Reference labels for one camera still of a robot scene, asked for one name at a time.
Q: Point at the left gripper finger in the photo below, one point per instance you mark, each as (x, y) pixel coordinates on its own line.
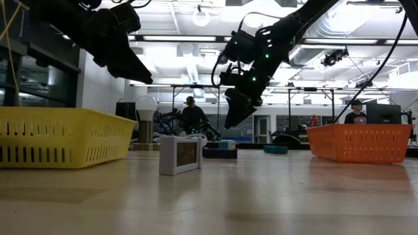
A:
(130, 67)

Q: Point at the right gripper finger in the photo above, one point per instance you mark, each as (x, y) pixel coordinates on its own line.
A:
(236, 109)

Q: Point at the blue spool white ends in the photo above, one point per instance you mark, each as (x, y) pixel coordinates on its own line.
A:
(227, 145)

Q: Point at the dark tray with teal box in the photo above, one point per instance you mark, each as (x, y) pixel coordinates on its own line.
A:
(220, 153)

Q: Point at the white digital clock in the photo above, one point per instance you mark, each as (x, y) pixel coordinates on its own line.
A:
(168, 156)

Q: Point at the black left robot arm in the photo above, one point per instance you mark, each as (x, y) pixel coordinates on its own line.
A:
(58, 13)

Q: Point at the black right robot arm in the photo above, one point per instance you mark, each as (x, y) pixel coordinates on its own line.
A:
(294, 23)

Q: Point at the black office chair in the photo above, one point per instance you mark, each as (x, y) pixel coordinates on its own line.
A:
(285, 139)

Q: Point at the white bulb brass lamp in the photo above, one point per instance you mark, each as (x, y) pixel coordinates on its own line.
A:
(146, 104)

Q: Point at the black box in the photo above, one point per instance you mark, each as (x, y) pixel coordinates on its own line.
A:
(125, 111)

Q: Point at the person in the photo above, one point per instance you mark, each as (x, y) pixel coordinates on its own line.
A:
(356, 118)
(192, 117)

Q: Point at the teal flat dish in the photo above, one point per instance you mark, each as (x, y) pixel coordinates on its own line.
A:
(276, 149)

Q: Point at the long ceiling light strip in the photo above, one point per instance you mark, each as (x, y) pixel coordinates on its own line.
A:
(179, 38)

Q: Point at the red background object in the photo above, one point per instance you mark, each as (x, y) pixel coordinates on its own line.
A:
(313, 120)

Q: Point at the black spotlight cluster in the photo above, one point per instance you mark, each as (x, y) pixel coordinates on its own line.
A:
(333, 58)

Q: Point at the yellow plastic basket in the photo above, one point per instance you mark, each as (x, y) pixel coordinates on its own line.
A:
(78, 141)

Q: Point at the black ceiling spotlight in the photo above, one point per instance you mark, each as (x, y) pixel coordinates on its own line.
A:
(364, 84)

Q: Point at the orange plastic basket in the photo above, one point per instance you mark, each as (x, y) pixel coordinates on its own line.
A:
(359, 145)

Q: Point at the black computer monitor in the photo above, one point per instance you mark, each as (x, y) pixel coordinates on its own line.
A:
(383, 113)

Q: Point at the black background table frame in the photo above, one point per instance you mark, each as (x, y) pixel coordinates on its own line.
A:
(289, 107)
(196, 86)

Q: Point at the silver ventilation duct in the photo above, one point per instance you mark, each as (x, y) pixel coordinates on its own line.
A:
(330, 36)

